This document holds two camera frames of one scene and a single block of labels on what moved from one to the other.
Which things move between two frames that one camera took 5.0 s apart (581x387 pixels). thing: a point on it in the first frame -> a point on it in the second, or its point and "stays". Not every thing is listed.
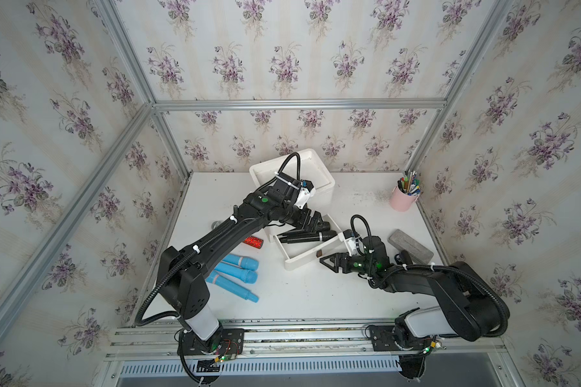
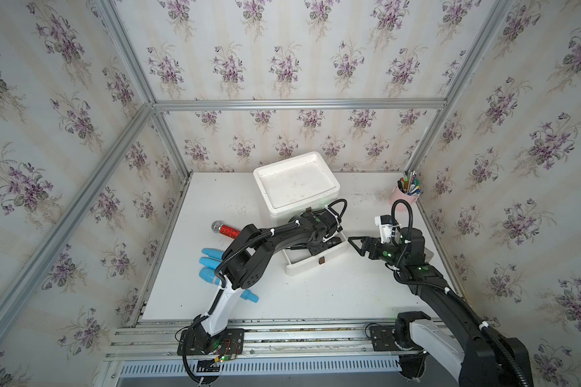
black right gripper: (336, 256) -> (366, 239)
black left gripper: (303, 223) -> (315, 251)
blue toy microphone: (231, 286) stays
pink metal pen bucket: (401, 201) stays
